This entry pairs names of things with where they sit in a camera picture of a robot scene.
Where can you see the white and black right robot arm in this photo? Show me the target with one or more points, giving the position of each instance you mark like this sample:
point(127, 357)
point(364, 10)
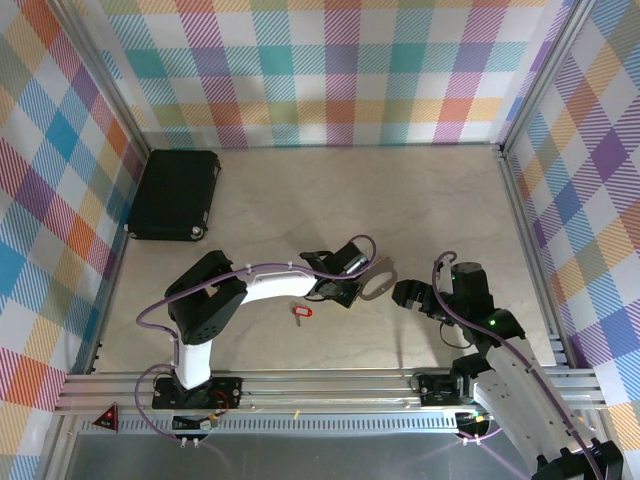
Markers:
point(515, 385)

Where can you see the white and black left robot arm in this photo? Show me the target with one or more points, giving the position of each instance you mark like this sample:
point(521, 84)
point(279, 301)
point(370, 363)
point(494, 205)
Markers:
point(280, 282)

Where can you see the yellow power connector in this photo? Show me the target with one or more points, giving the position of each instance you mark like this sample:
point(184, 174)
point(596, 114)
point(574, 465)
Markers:
point(214, 421)
point(477, 417)

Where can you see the black hard case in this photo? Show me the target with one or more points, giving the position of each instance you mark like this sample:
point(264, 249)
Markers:
point(175, 195)

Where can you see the red triangular warning sign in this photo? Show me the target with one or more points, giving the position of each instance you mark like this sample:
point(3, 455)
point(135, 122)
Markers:
point(107, 417)

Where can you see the aluminium side rail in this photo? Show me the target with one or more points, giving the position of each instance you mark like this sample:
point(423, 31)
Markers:
point(534, 260)

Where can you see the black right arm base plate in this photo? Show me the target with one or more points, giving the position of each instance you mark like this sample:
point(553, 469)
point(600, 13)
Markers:
point(435, 387)

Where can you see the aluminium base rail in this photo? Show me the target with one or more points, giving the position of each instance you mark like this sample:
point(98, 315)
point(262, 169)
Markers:
point(325, 390)

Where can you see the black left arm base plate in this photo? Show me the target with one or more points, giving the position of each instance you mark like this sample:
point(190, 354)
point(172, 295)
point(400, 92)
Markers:
point(225, 390)

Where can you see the aluminium frame post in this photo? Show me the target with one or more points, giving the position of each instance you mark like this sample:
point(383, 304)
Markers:
point(106, 75)
point(545, 75)

